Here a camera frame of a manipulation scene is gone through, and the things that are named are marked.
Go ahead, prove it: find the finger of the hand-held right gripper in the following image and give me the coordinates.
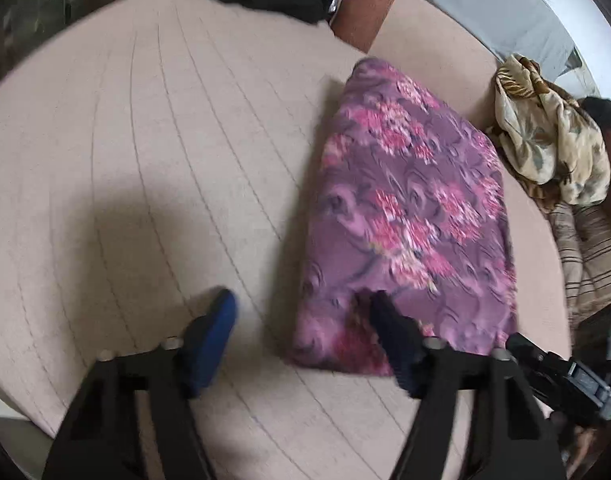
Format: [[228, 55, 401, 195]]
[[505, 332, 577, 397]]

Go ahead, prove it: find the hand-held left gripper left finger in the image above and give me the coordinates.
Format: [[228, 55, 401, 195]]
[[41, 287, 238, 480]]

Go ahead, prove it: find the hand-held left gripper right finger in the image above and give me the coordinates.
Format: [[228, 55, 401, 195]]
[[368, 290, 561, 480]]

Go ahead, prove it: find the purple floral cloth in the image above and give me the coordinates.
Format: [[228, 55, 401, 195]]
[[290, 56, 519, 378]]

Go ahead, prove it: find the grey striped cloth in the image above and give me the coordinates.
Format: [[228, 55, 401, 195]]
[[545, 200, 611, 331]]

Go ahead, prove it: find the beige floral cloth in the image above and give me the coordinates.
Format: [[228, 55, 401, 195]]
[[488, 52, 611, 206]]

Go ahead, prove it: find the dark cloth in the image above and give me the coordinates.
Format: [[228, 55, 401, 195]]
[[583, 96, 611, 136]]

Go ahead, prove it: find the grey fabric sheet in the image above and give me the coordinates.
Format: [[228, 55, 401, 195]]
[[420, 0, 583, 78]]

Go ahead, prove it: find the wooden glass cabinet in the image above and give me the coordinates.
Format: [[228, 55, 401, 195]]
[[0, 0, 131, 66]]

